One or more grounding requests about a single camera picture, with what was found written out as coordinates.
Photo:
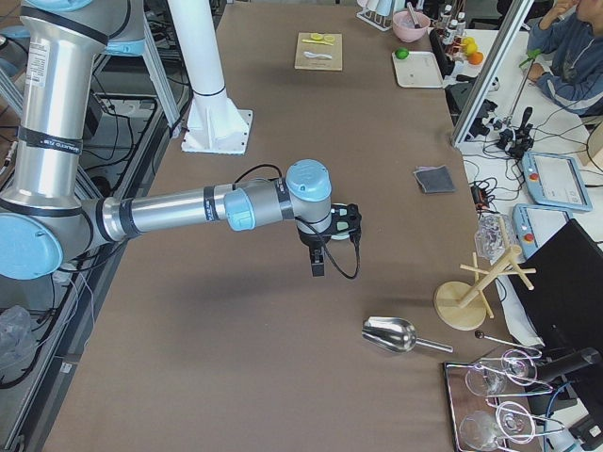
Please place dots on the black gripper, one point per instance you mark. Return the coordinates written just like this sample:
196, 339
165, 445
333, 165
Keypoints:
311, 240

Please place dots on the white plastic spoon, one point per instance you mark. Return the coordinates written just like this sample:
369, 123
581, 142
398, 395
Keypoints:
312, 55

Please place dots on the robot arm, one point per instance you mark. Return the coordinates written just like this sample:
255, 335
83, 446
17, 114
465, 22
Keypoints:
44, 225

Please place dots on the pink bowl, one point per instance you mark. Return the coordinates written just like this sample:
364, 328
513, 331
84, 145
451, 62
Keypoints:
404, 27

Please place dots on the metal scoop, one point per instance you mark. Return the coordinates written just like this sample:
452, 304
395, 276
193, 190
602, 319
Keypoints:
397, 334

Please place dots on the grey folded cloth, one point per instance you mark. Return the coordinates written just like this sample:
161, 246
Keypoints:
434, 180

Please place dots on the wooden cup tree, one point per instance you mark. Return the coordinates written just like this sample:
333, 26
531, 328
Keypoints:
464, 307

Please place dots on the clear glass jar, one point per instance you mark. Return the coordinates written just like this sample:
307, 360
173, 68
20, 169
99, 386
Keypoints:
494, 234

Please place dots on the bamboo cutting board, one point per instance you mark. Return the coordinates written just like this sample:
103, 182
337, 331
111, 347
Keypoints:
303, 63

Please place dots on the cream rabbit tray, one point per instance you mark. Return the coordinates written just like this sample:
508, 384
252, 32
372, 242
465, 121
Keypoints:
419, 70

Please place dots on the yellow plastic knife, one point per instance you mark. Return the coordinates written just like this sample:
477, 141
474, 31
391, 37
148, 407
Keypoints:
317, 42

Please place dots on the green lime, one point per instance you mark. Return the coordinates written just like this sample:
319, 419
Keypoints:
401, 53

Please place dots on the blue teach pendant near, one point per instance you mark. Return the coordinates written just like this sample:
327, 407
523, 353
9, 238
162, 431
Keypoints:
536, 224

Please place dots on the blue teach pendant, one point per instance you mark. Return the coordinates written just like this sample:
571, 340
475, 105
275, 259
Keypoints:
536, 224
554, 180

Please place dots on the wine glass rack tray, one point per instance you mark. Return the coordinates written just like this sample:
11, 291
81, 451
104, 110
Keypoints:
488, 406

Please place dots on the black monitor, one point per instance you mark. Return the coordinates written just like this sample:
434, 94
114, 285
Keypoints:
565, 304

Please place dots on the blue teach pendant far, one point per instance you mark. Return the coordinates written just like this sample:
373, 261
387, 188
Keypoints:
554, 180

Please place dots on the orange fruit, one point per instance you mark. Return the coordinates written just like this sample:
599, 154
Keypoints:
476, 58

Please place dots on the seated person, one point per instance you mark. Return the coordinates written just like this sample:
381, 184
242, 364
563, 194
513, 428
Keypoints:
571, 31

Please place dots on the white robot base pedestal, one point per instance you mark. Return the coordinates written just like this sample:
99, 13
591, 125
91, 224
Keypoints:
214, 123

